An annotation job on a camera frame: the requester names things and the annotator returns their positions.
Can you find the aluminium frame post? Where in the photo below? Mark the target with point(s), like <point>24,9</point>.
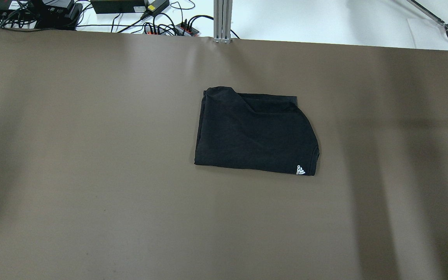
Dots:
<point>222,14</point>

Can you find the metal grabber tool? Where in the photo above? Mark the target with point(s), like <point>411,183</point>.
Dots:
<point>431,15</point>

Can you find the black power adapter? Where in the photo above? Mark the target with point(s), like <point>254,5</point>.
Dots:
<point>154,8</point>

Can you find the black printed t-shirt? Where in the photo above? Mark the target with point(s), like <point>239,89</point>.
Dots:
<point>255,132</point>

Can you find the orange grey power strip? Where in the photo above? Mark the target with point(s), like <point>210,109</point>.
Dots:
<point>184,29</point>

